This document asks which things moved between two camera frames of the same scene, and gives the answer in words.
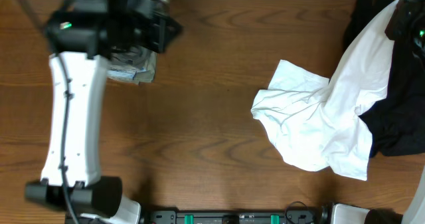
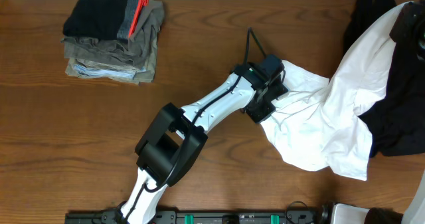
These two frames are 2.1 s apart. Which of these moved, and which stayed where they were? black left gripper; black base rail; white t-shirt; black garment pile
Moved: black left gripper
Stayed: black base rail; black garment pile; white t-shirt
